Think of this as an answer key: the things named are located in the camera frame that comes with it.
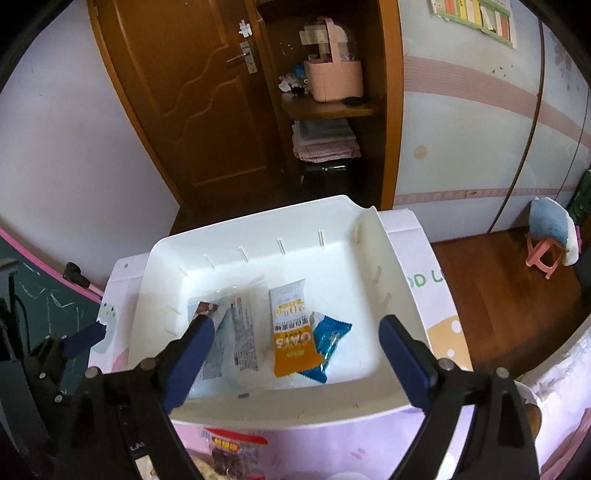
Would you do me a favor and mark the white plastic storage bin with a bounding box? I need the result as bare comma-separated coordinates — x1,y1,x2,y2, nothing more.
128,196,426,430

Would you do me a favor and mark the large clear blue snack bag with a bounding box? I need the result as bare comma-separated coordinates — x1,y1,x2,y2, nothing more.
187,279,274,401

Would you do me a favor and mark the small pink stool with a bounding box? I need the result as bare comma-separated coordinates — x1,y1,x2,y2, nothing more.
525,234,564,280

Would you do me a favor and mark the black easel knob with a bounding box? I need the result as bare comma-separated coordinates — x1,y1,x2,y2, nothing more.
62,262,91,289

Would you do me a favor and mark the white pillow on bed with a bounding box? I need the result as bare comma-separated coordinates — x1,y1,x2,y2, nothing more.
516,317,590,466

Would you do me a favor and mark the blue candy packet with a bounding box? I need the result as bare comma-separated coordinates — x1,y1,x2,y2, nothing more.
301,312,353,384

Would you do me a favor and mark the colourful wall poster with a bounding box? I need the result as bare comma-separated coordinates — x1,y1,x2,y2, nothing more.
430,0,517,49

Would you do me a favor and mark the green chalkboard pink frame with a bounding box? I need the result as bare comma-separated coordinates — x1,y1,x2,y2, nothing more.
0,227,105,398

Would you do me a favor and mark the orange oats snack bar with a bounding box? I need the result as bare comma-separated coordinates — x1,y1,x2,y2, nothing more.
270,279,322,378

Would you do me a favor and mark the pink handled basket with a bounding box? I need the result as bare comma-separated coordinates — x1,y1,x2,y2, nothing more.
300,17,363,103

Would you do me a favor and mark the cartoon printed tablecloth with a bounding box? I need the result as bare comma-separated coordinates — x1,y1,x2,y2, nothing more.
87,207,546,480

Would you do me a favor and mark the red topped dried fruit bag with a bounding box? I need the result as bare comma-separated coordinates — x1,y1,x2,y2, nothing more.
202,427,269,479

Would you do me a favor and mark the brown chocolate snack packet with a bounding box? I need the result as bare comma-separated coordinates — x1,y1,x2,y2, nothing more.
193,301,218,318

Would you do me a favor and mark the wooden corner shelf unit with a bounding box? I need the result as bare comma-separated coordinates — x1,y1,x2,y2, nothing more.
254,1,404,210

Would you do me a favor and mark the brown wooden door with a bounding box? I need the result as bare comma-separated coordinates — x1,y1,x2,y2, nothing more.
87,1,287,206

